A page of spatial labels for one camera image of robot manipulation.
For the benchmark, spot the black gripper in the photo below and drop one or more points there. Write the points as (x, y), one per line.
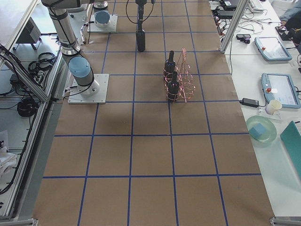
(140, 12)

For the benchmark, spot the dark wine bottle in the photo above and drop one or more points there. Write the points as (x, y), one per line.
(169, 67)
(140, 37)

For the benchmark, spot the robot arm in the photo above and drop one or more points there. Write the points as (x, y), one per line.
(101, 14)
(71, 51)

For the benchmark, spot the dark wine bottle in basket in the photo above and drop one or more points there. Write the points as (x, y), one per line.
(169, 67)

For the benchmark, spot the black power brick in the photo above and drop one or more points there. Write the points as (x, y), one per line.
(222, 14)

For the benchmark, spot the grey control box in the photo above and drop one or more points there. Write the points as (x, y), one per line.
(30, 34)

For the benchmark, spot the blue teach pendant far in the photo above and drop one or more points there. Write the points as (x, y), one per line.
(272, 49)

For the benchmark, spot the blue teach pendant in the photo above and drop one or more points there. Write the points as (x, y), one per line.
(272, 49)
(280, 87)

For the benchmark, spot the black power adapter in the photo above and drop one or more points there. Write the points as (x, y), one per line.
(249, 102)

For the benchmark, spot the brown paper table cover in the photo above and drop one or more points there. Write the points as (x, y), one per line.
(139, 160)

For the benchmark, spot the blue teach pendant near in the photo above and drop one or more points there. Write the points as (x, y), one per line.
(280, 87)

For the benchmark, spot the white paper cup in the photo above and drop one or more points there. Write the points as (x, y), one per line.
(273, 106)

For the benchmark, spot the blue sponge block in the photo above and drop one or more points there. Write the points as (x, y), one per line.
(257, 130)

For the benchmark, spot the green glass plate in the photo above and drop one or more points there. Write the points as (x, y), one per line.
(271, 132)

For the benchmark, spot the teal notebook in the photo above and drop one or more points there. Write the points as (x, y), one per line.
(291, 139)

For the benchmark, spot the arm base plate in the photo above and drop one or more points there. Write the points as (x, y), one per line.
(111, 26)
(96, 93)

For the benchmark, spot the copper wire wine basket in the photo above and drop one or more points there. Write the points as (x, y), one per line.
(184, 77)

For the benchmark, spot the aluminium frame post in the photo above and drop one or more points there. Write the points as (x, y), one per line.
(234, 23)

